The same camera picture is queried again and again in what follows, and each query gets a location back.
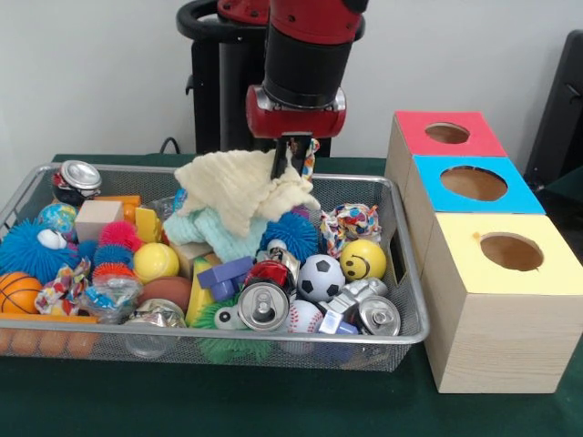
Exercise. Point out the dark green table cloth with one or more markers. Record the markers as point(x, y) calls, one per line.
point(273, 401)

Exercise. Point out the blue spiky ball with eyes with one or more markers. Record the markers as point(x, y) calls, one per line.
point(32, 250)

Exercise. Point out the plain yellow ball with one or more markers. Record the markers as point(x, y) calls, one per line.
point(156, 262)

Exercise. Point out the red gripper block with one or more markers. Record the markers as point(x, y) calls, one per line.
point(296, 120)

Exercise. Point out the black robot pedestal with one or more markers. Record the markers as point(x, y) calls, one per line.
point(219, 91)

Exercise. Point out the silver topped dark can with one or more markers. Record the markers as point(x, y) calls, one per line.
point(78, 177)

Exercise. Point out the pale wooden cube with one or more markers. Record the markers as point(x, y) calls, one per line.
point(98, 218)

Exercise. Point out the cream knitted cloth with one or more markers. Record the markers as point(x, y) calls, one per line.
point(241, 187)

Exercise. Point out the silver crushed can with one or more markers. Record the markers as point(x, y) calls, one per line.
point(379, 316)

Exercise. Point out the orange toy basketball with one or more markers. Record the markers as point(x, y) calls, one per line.
point(18, 293)

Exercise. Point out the mint green knitted cloth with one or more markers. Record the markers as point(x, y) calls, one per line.
point(214, 235)

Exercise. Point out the shallow clear mesh bin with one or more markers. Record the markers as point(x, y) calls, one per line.
point(401, 273)

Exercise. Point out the wooden box with three holes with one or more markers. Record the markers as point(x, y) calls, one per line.
point(492, 319)

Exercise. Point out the yellow smiley ball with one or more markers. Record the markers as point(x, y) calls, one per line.
point(363, 259)

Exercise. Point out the open silver can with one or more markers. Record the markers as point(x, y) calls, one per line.
point(262, 305)

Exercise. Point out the small soccer ball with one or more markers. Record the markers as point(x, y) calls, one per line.
point(321, 278)

